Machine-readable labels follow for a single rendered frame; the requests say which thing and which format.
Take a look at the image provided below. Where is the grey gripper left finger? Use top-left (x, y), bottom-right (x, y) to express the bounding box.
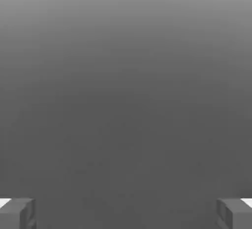
top-left (0, 197), bottom-right (37, 229)

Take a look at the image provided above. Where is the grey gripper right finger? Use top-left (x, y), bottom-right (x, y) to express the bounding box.
top-left (216, 197), bottom-right (252, 229)

